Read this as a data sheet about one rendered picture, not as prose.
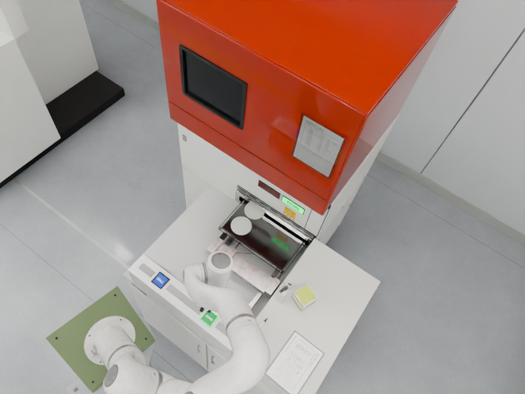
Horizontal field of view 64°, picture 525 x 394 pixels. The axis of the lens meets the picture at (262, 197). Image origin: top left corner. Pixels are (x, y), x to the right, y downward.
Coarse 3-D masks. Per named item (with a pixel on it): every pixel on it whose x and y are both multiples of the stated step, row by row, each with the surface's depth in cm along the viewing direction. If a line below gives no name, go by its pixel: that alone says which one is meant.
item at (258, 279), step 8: (224, 248) 196; (240, 256) 195; (240, 264) 193; (248, 264) 193; (240, 272) 191; (248, 272) 191; (256, 272) 192; (264, 272) 192; (248, 280) 189; (256, 280) 190; (264, 280) 190; (272, 280) 190; (256, 288) 189; (264, 288) 188
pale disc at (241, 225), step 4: (232, 220) 202; (236, 220) 202; (240, 220) 202; (244, 220) 203; (248, 220) 203; (232, 224) 201; (236, 224) 201; (240, 224) 201; (244, 224) 202; (248, 224) 202; (232, 228) 200; (236, 228) 200; (240, 228) 200; (244, 228) 200; (248, 228) 201; (236, 232) 199; (240, 232) 199; (244, 232) 199
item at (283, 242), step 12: (240, 216) 204; (264, 216) 205; (228, 228) 200; (252, 228) 201; (264, 228) 202; (276, 228) 202; (288, 228) 203; (240, 240) 197; (252, 240) 198; (264, 240) 198; (276, 240) 199; (288, 240) 200; (300, 240) 200; (264, 252) 195; (276, 252) 196; (288, 252) 196; (276, 264) 192
